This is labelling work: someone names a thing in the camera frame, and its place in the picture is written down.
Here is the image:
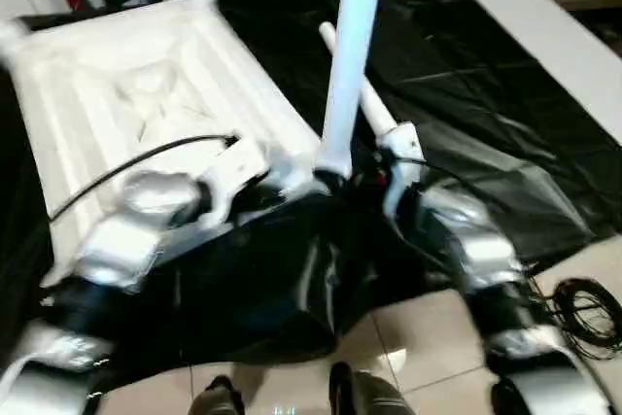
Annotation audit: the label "white plastic stool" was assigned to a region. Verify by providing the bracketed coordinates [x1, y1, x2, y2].
[0, 0, 352, 291]

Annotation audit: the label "black glossy mat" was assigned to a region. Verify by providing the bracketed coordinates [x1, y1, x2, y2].
[0, 0, 622, 367]

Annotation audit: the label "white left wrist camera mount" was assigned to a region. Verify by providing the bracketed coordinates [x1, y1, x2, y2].
[205, 134, 274, 230]

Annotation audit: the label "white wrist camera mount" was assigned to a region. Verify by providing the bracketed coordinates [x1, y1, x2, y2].
[377, 121, 428, 223]
[205, 134, 274, 230]

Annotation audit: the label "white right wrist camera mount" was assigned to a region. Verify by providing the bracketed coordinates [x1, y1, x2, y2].
[377, 121, 428, 223]

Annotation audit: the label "coiled black floor cables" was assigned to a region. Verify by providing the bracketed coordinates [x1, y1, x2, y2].
[548, 276, 622, 362]

